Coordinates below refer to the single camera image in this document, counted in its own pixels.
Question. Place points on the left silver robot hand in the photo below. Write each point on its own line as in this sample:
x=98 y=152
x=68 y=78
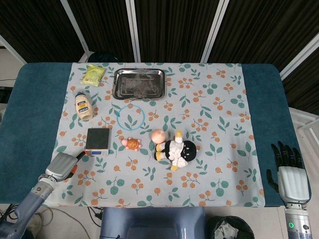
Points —
x=61 y=165

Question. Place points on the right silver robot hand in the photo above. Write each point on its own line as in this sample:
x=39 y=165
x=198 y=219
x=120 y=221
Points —
x=292 y=181

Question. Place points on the pink orange small toy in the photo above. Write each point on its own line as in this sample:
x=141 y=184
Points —
x=132 y=144

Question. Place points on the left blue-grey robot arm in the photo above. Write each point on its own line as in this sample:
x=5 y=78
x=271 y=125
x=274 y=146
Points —
x=27 y=206

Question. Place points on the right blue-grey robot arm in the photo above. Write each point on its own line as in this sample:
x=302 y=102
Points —
x=297 y=221

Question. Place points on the digital kitchen scale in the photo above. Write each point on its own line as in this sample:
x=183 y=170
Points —
x=98 y=138

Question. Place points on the teal table cover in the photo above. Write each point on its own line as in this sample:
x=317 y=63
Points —
x=32 y=124

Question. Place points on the white metal rack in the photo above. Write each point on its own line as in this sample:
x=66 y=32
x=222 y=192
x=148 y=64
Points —
x=309 y=124

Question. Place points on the mayonnaise squeeze bottle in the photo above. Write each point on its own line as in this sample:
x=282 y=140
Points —
x=84 y=107

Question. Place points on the black trash bin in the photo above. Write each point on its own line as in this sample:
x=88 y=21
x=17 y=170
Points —
x=231 y=229

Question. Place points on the yellow-green snack packet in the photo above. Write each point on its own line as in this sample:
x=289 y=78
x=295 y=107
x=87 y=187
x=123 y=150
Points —
x=93 y=74

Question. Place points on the floral orange leaf tablecloth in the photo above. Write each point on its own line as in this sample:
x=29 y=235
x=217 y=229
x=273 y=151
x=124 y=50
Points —
x=199 y=149

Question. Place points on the toy peach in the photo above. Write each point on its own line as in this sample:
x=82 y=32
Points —
x=158 y=136

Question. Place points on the blue-grey robot torso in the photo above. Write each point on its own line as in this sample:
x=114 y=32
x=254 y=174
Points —
x=152 y=224

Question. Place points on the black plush doll white coat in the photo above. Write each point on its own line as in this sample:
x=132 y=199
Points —
x=187 y=150

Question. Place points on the stainless steel tray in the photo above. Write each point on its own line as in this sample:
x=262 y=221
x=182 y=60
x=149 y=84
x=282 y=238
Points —
x=139 y=84

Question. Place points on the black bag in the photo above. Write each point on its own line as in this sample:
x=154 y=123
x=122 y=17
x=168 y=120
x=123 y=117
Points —
x=102 y=56

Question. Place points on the black partition panel white frame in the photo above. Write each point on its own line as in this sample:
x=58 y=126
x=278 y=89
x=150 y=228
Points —
x=104 y=25
x=174 y=25
x=37 y=25
x=306 y=84
x=261 y=30

